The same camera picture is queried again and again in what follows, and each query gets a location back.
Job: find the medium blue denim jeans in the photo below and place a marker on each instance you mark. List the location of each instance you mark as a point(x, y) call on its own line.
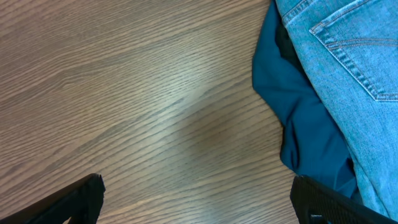
point(348, 49)

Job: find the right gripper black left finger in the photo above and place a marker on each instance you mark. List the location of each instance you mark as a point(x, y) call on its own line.
point(78, 203)

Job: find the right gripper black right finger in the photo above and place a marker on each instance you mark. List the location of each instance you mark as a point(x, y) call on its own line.
point(314, 202)

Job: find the dark blue garment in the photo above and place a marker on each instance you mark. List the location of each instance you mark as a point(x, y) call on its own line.
point(312, 144)

